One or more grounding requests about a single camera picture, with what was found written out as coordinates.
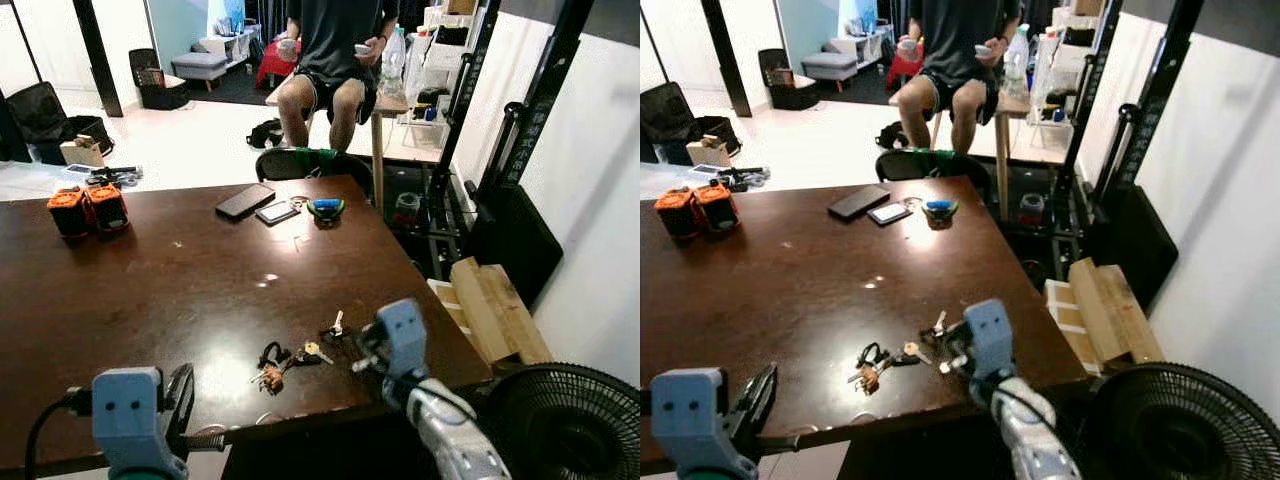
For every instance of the black tool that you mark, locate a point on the black tool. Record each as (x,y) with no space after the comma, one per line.
(740,178)
(112,177)

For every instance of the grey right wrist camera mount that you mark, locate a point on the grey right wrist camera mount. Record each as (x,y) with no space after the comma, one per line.
(403,335)
(988,335)

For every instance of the small silver key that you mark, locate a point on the small silver key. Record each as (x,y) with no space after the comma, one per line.
(360,367)
(950,367)

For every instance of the flat grey tablet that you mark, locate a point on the flat grey tablet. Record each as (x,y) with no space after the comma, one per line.
(705,170)
(75,170)

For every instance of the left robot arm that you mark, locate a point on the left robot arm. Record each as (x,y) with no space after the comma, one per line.
(710,475)
(150,474)

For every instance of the black chair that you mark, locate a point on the black chair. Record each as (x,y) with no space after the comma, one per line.
(285,165)
(900,165)

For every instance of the key bunch with brown fob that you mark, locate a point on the key bunch with brown fob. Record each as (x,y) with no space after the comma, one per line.
(270,367)
(870,368)

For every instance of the black armchair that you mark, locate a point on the black armchair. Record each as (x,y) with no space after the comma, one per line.
(785,80)
(155,80)

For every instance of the brown cardboard box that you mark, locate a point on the brown cardboard box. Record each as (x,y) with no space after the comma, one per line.
(708,152)
(82,153)

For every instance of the small black bag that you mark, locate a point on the small black bag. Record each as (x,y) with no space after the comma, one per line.
(893,134)
(265,133)

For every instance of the light wooden plank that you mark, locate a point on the light wooden plank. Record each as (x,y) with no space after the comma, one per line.
(1105,310)
(495,310)

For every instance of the white desk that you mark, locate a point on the white desk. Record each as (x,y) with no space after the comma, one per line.
(235,42)
(865,42)

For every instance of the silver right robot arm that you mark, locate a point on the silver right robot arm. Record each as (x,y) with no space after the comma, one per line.
(1030,440)
(450,435)

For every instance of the black metal gantry frame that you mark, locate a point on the black metal gantry frame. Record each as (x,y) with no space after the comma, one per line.
(540,110)
(1150,110)

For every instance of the black flat panel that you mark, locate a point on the black flat panel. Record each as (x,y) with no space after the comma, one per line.
(1140,245)
(520,245)

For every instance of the small clear jar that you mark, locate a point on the small clear jar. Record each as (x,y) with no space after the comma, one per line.
(407,210)
(1032,210)

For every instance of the brass key with black fob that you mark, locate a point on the brass key with black fob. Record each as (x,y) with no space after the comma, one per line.
(314,352)
(908,352)

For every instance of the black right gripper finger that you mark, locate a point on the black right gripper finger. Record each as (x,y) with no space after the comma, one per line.
(949,352)
(362,336)
(946,336)
(365,352)

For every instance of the grey ottoman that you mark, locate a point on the grey ottoman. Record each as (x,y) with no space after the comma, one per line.
(830,67)
(200,67)

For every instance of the small wooden table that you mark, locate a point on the small wooden table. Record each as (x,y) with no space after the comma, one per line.
(378,150)
(1000,150)

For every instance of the seated person in dark clothes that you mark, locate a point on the seated person in dark clothes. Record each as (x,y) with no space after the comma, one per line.
(335,40)
(955,40)

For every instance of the silver key with black tag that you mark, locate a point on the silver key with black tag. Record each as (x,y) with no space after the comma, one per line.
(938,323)
(335,323)

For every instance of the white storage shelf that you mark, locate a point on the white storage shelf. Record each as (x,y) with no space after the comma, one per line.
(1062,60)
(440,60)

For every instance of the black soft bag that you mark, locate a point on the black soft bag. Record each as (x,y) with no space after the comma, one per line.
(92,130)
(720,132)

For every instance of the black round fan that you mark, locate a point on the black round fan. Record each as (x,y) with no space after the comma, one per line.
(565,425)
(1180,425)

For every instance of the blue green plastic gadget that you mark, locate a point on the blue green plastic gadget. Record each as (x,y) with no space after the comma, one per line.
(939,209)
(326,209)

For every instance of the white framed smartphone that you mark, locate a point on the white framed smartphone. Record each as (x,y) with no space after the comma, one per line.
(277,213)
(889,214)

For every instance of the black door frame post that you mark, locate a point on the black door frame post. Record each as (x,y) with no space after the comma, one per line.
(727,60)
(97,60)

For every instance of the black smartphone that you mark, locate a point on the black smartphone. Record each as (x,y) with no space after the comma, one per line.
(245,201)
(858,202)

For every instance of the orange black battery pack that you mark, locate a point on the orange black battery pack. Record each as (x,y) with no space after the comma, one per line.
(717,208)
(678,215)
(108,210)
(70,215)

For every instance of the clear water bottle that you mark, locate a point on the clear water bottle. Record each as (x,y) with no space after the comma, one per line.
(1017,62)
(393,62)

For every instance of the green cloth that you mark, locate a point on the green cloth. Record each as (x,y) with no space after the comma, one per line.
(940,160)
(325,160)

